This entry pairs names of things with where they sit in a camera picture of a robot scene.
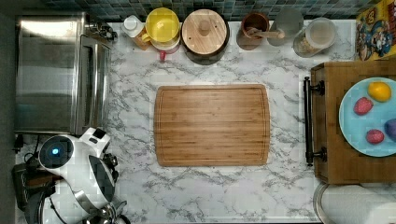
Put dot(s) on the white capped bottle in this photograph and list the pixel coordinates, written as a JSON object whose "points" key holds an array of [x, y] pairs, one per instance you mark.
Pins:
{"points": [[134, 28]]}

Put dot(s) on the brown ceramic cup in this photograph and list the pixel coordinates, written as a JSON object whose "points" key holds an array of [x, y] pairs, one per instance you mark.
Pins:
{"points": [[251, 24]]}

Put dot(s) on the black canister with wooden lid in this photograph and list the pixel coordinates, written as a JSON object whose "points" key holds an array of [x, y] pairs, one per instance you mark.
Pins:
{"points": [[205, 35]]}

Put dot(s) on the yellow mug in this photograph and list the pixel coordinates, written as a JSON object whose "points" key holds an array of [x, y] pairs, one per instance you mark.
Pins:
{"points": [[162, 26]]}

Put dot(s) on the plastic container of snacks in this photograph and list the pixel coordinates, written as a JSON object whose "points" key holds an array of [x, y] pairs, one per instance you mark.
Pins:
{"points": [[318, 35]]}

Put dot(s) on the purple toy fruit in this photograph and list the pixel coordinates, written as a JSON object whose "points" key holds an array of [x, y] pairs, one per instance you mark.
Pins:
{"points": [[390, 129]]}

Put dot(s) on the pink mug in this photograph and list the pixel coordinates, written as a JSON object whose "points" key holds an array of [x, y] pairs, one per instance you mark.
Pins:
{"points": [[165, 50]]}

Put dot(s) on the light blue plate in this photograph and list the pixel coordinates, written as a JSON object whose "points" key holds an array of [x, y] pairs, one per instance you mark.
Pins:
{"points": [[355, 127]]}

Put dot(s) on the yellow cereal box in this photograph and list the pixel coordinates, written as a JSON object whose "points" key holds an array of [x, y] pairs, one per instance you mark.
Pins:
{"points": [[376, 32]]}

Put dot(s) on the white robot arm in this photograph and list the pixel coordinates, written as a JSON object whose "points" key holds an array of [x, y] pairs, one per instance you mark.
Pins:
{"points": [[85, 192]]}

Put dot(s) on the frosted translucent cup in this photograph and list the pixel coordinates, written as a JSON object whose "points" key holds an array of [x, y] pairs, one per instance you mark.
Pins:
{"points": [[290, 21]]}

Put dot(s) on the toy lemon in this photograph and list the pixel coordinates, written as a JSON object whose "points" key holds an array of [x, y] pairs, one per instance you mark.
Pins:
{"points": [[379, 91]]}

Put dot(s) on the paper towel roll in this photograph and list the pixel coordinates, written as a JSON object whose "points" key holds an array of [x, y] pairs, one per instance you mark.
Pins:
{"points": [[353, 204]]}

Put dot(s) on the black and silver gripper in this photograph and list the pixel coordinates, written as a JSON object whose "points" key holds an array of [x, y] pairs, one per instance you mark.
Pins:
{"points": [[110, 214]]}

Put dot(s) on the stainless steel toaster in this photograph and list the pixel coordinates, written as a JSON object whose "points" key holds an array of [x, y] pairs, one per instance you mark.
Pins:
{"points": [[29, 179]]}

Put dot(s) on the wooden pestle stick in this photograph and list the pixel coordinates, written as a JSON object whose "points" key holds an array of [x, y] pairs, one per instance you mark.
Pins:
{"points": [[266, 33]]}

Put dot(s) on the wooden tray box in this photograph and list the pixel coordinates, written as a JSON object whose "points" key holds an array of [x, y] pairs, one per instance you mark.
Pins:
{"points": [[335, 160]]}

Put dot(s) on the stainless toaster oven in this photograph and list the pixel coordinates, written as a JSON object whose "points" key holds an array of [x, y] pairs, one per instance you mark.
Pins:
{"points": [[61, 79]]}

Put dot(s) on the toy strawberry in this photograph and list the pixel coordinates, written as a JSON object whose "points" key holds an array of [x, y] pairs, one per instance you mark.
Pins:
{"points": [[363, 106], [374, 136]]}

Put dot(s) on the bamboo cutting board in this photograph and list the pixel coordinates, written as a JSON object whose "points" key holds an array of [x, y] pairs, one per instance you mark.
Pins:
{"points": [[212, 125]]}

